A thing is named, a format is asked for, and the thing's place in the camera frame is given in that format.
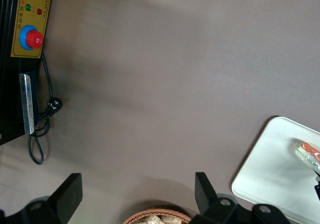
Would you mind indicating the brown table cover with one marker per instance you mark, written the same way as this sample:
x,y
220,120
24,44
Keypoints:
x,y
162,84

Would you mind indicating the round brown wicker basket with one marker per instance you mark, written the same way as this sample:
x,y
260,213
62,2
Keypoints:
x,y
135,217

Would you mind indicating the black yellow control box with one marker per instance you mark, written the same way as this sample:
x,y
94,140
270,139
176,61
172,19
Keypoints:
x,y
10,84

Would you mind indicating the triangle sandwich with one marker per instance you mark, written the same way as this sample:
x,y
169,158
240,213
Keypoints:
x,y
308,154

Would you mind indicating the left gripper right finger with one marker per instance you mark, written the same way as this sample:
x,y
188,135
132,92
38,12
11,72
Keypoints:
x,y
205,194

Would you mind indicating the clear wrapped biscuit packet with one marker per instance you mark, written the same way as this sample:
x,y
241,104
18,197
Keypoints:
x,y
150,220
171,220

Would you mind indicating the silver metal bracket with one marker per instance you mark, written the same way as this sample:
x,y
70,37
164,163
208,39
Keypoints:
x,y
27,104

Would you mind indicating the beige plastic tray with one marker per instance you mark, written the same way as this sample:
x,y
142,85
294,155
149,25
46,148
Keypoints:
x,y
270,179

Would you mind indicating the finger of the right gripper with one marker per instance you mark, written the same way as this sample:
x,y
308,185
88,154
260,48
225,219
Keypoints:
x,y
317,189

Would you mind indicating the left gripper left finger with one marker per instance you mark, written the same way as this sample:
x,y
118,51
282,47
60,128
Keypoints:
x,y
67,196

